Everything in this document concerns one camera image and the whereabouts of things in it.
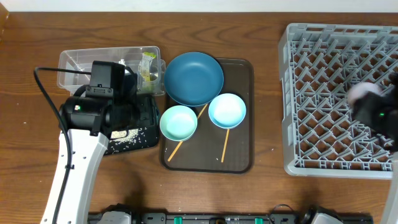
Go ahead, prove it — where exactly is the pile of white rice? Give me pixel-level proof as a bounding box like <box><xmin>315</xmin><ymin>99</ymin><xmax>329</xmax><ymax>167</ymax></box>
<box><xmin>111</xmin><ymin>129</ymin><xmax>138</xmax><ymax>141</ymax></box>

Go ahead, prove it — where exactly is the dark blue plate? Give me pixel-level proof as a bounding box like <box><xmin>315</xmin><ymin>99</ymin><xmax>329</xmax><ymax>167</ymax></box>
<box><xmin>164</xmin><ymin>52</ymin><xmax>224</xmax><ymax>107</ymax></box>

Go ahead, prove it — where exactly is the yellow snack wrapper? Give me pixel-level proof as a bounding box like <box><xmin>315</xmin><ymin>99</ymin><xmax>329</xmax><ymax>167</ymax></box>
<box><xmin>139</xmin><ymin>52</ymin><xmax>157</xmax><ymax>92</ymax></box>

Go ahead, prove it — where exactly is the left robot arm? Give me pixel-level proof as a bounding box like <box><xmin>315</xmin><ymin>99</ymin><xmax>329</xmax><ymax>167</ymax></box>
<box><xmin>41</xmin><ymin>68</ymin><xmax>141</xmax><ymax>223</ymax></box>

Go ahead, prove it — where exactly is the grey dishwasher rack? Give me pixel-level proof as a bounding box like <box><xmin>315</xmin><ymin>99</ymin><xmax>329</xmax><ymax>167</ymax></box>
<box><xmin>278</xmin><ymin>23</ymin><xmax>397</xmax><ymax>179</ymax></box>

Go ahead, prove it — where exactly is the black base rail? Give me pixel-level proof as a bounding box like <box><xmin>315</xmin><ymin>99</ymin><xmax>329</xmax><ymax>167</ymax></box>
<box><xmin>86</xmin><ymin>204</ymin><xmax>374</xmax><ymax>224</ymax></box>

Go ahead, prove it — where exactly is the pink plastic cup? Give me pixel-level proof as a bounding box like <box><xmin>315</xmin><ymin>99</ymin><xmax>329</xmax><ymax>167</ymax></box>
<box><xmin>347</xmin><ymin>82</ymin><xmax>381</xmax><ymax>108</ymax></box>

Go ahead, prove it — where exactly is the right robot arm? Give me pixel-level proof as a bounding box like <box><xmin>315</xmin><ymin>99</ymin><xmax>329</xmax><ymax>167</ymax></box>
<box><xmin>347</xmin><ymin>73</ymin><xmax>397</xmax><ymax>224</ymax></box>

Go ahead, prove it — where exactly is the clear plastic bin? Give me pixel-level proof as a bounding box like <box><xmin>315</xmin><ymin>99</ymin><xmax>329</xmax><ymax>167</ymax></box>
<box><xmin>58</xmin><ymin>46</ymin><xmax>166</xmax><ymax>96</ymax></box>

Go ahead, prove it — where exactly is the green bowl with rice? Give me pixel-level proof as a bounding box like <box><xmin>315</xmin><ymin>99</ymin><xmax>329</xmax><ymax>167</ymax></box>
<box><xmin>159</xmin><ymin>105</ymin><xmax>198</xmax><ymax>142</ymax></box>

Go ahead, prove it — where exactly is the light blue bowl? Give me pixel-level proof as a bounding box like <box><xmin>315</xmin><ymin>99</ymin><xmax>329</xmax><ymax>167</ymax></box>
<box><xmin>208</xmin><ymin>93</ymin><xmax>247</xmax><ymax>129</ymax></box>

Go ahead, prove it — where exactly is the wooden chopstick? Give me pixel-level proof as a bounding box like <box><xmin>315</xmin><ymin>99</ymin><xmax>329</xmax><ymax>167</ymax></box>
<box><xmin>167</xmin><ymin>103</ymin><xmax>208</xmax><ymax>162</ymax></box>
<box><xmin>221</xmin><ymin>129</ymin><xmax>230</xmax><ymax>163</ymax></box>

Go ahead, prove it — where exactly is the black plastic bin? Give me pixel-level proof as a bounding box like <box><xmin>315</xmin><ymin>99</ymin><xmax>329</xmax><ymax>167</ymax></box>
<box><xmin>104</xmin><ymin>95</ymin><xmax>160</xmax><ymax>156</ymax></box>

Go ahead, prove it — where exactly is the brown serving tray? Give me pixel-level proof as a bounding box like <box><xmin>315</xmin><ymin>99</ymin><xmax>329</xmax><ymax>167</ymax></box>
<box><xmin>160</xmin><ymin>58</ymin><xmax>254</xmax><ymax>174</ymax></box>

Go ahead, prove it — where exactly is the white napkin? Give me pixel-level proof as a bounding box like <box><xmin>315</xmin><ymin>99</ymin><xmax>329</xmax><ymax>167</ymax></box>
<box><xmin>118</xmin><ymin>59</ymin><xmax>126</xmax><ymax>66</ymax></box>

